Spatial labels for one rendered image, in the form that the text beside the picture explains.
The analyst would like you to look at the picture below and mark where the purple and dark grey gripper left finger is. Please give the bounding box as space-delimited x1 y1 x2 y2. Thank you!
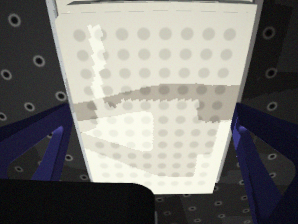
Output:
0 103 73 181

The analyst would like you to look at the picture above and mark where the dark grey perforated base plate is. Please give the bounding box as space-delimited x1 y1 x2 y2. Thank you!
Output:
0 0 298 224

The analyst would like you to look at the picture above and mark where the white well plate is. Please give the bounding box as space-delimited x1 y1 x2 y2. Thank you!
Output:
55 0 257 194

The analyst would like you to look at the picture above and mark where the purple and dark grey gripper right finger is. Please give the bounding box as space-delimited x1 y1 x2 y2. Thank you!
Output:
230 102 298 224

